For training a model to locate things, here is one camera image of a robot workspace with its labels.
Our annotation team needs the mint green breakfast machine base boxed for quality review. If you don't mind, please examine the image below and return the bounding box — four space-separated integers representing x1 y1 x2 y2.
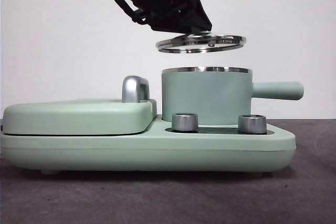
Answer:
0 115 297 176

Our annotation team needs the mint green pot with handle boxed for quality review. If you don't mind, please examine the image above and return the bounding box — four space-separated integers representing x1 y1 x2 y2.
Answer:
160 66 305 126

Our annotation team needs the black control panel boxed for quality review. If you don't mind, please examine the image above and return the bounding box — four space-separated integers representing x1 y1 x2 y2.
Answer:
164 126 275 135

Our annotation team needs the mint green griddle cover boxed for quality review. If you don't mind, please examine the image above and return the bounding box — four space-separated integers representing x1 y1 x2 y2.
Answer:
2 98 158 136

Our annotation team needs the glass lid with green knob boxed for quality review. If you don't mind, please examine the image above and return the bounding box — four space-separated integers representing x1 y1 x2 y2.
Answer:
155 33 247 54

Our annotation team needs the silver control dial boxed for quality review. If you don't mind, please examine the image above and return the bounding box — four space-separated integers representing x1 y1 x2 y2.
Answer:
172 113 200 132
238 114 268 134

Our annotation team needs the silver cover handle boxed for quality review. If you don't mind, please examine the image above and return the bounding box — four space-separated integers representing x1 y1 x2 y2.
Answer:
122 76 151 103

